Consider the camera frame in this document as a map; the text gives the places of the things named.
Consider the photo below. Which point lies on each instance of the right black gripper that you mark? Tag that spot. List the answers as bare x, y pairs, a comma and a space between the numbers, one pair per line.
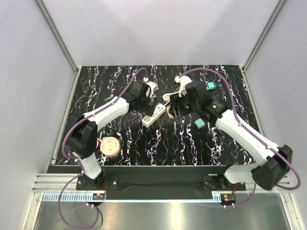
175, 100

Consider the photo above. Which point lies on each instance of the white power strip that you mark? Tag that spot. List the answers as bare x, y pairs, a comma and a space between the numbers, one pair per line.
160, 109

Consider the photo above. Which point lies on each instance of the pink cube plug adapter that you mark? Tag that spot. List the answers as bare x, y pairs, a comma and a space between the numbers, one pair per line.
170, 112

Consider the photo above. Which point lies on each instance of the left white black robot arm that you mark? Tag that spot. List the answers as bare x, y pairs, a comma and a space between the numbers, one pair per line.
82, 137

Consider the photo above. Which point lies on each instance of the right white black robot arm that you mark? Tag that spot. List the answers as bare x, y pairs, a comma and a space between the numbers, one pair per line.
269, 167

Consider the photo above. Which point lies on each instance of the teal plug adapter near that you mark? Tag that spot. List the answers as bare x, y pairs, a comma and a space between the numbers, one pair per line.
199, 123

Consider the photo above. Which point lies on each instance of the teal plug adapter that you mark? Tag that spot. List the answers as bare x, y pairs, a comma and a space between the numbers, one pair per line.
199, 123
211, 86

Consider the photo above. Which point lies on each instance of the teal plug adapter far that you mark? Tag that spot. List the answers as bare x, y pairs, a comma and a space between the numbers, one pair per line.
211, 86

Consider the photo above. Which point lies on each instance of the black marbled table mat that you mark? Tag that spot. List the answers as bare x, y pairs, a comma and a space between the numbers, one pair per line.
167, 141

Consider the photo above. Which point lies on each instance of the pink round power socket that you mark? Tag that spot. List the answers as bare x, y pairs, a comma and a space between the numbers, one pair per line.
110, 146

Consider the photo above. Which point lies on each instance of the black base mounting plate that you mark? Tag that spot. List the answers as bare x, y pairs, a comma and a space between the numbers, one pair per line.
160, 183

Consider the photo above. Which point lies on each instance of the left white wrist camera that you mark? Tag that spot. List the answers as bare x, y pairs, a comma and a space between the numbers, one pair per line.
152, 87

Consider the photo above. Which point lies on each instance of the left aluminium frame post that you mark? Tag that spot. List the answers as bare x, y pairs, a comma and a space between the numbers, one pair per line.
55, 32

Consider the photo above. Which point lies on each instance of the aluminium frame post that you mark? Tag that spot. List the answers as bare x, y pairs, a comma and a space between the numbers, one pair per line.
264, 33
55, 32

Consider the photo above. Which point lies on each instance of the white slotted cable duct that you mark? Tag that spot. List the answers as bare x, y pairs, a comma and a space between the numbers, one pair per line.
71, 197

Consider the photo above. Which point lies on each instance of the right aluminium frame post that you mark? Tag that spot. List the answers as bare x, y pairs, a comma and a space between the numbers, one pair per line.
264, 33

